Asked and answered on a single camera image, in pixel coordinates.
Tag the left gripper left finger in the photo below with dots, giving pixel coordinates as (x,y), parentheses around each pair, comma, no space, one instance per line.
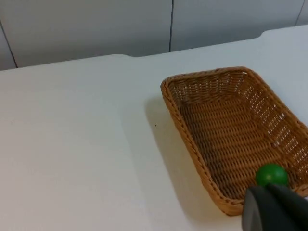
(262,211)

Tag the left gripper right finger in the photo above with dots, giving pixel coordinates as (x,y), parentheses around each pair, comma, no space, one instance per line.
(291,207)

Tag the green ball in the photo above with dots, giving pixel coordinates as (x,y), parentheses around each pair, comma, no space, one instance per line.
(271,175)

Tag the pale brown wicker basket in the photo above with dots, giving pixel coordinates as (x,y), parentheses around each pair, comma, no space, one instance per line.
(226,134)

